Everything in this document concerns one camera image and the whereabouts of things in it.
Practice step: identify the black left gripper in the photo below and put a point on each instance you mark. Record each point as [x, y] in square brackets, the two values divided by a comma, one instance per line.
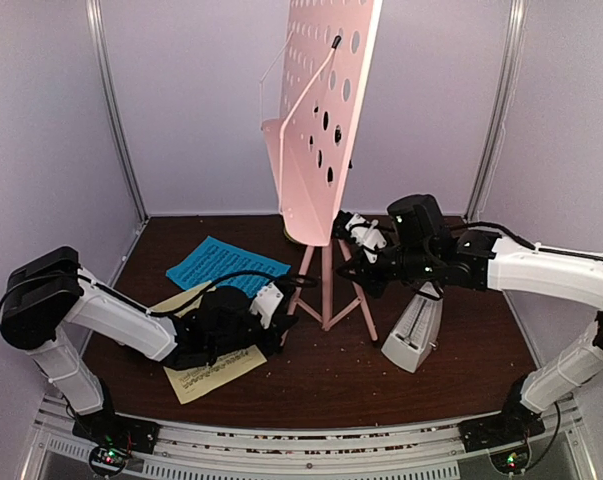
[279, 324]

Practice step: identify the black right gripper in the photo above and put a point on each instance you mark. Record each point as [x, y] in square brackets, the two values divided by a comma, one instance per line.
[362, 276]

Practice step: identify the blue sheet music page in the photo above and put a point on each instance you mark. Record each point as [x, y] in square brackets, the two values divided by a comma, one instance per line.
[213, 259]

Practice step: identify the pink music stand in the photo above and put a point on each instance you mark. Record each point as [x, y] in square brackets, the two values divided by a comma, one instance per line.
[326, 59]

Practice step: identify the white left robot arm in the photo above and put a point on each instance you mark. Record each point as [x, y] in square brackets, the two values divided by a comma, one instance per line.
[53, 291]

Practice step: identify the yellow sheet music page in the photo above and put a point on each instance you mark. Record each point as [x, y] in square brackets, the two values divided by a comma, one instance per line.
[191, 384]

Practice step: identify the white metronome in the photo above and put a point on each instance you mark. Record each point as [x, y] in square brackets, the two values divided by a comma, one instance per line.
[415, 334]

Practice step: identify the green bowl with saucer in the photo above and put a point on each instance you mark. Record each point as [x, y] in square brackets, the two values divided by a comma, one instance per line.
[288, 236]

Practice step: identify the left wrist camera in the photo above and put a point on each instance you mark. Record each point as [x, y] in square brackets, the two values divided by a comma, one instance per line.
[265, 304]

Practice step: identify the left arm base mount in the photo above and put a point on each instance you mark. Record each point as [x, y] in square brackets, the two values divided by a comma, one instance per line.
[117, 444]

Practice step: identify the aluminium front rail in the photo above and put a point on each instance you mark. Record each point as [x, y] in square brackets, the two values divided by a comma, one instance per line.
[425, 450]

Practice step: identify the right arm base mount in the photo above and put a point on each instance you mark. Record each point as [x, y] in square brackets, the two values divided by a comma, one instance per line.
[505, 440]

